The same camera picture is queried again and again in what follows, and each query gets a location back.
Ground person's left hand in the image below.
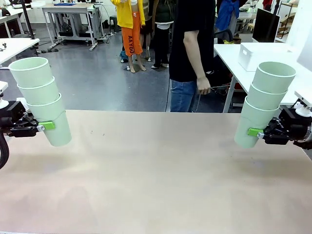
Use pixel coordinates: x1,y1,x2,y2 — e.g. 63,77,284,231
196,77,212,95

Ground thin grey cable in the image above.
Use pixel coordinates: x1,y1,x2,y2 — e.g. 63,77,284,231
192,84,231,113

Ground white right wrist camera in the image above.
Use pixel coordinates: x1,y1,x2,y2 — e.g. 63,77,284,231
293,90,312,117

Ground person's black t-shirt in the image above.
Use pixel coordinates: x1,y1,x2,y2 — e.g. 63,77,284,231
168,0,216,82

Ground bystander in black trousers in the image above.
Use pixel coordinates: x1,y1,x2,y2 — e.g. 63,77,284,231
151,0,175,69

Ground white plastic basket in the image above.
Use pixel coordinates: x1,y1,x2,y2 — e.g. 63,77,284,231
238,42,292,72

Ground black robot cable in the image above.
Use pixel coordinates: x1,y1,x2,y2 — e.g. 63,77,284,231
0,133,10,170

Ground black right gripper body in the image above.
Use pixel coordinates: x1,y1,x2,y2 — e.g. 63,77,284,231
263,107,312,146

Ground white rounded-corner table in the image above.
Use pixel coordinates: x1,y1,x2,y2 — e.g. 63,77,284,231
214,43,312,113

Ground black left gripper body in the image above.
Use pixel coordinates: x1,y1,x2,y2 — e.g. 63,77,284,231
0,100,39,138

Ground person's blue jeans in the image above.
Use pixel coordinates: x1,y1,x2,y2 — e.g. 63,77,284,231
169,78,199,113

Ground blue jacket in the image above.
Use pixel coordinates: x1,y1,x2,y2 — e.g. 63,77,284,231
214,0,241,32

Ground dark stool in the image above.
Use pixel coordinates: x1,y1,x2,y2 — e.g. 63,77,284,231
109,15,118,34

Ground black pole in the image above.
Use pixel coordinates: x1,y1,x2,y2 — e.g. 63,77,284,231
20,0,36,39

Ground black monitor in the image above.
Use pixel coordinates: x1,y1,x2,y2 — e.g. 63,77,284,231
252,8,281,43

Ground person's left forearm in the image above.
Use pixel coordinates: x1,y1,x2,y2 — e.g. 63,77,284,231
183,39,207,80

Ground white workbench grey frame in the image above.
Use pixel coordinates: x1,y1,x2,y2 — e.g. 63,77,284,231
41,2,103,51

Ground mannequin yellow jacket orange trousers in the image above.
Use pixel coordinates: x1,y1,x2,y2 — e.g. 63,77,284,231
110,0,147,74

